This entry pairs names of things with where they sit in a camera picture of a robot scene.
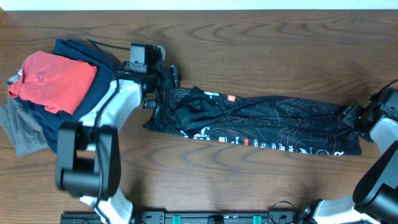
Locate black orange patterned jersey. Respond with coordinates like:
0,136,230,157
143,87,362,156

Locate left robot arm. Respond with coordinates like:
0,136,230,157
55,43,180,223

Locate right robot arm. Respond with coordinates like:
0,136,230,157
304,86,397,223

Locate navy folded garment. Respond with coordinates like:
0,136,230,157
16,39,116,152

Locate orange folded shirt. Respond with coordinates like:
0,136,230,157
8,51,97,114

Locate grey folded garment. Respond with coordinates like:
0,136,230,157
1,96,49,157

